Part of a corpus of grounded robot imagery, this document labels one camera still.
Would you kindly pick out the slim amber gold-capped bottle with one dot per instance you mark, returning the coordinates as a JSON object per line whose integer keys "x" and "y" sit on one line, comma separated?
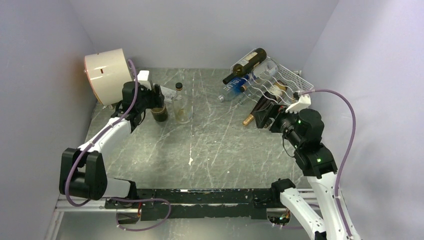
{"x": 274, "y": 93}

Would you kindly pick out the clear blue label bottle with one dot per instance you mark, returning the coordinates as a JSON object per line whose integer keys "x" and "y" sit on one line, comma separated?
{"x": 232, "y": 89}

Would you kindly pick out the dark green wine bottle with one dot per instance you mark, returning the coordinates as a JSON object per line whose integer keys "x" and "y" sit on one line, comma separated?
{"x": 246, "y": 64}

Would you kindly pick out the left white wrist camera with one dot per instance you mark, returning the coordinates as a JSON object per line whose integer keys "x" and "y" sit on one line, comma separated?
{"x": 144, "y": 78}

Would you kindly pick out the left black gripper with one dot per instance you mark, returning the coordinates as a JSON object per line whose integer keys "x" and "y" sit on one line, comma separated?
{"x": 156, "y": 101}

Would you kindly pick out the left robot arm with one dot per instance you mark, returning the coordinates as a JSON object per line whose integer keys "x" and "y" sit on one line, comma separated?
{"x": 82, "y": 171}

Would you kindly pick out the clear empty glass bottle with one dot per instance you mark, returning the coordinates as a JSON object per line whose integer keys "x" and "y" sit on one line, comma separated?
{"x": 264, "y": 70}

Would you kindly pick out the cream cylindrical appliance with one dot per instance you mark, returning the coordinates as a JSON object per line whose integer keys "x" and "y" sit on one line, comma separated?
{"x": 107, "y": 72}

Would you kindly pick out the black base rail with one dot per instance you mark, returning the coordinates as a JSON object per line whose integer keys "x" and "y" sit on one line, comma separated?
{"x": 199, "y": 203}

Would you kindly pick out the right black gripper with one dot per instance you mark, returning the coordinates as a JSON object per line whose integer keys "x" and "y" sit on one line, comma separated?
{"x": 277, "y": 111}

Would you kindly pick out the dark primitivo wine bottle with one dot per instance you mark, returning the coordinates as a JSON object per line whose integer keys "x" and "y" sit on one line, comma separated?
{"x": 160, "y": 115}

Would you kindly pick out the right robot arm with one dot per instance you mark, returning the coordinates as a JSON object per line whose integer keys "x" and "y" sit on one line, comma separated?
{"x": 303, "y": 130}

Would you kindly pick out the white wire wine rack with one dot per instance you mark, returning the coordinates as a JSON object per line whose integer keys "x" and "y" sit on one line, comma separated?
{"x": 253, "y": 89}

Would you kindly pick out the clear bottle black cap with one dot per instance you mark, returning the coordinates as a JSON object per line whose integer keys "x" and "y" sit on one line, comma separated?
{"x": 180, "y": 104}

